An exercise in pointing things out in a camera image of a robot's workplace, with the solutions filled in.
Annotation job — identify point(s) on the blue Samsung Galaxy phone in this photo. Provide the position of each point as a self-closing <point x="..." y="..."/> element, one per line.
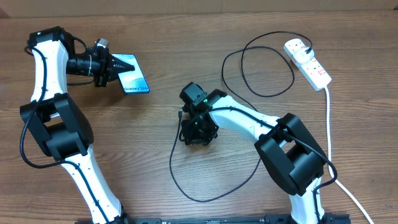
<point x="132" y="82"/>

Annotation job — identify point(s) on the white power strip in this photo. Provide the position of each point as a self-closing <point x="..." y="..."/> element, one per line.
<point x="313" y="71"/>

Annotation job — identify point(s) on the white USB charger adapter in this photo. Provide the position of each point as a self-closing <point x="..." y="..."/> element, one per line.
<point x="302" y="56"/>

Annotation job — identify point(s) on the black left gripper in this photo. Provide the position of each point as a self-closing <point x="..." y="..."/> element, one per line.
<point x="108" y="71"/>

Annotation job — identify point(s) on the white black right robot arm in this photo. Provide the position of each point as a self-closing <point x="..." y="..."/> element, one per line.
<point x="291" y="155"/>

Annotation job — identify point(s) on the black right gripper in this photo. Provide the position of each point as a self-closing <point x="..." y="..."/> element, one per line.
<point x="194" y="139"/>

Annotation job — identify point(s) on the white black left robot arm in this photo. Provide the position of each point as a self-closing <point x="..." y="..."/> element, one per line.
<point x="56" y="132"/>

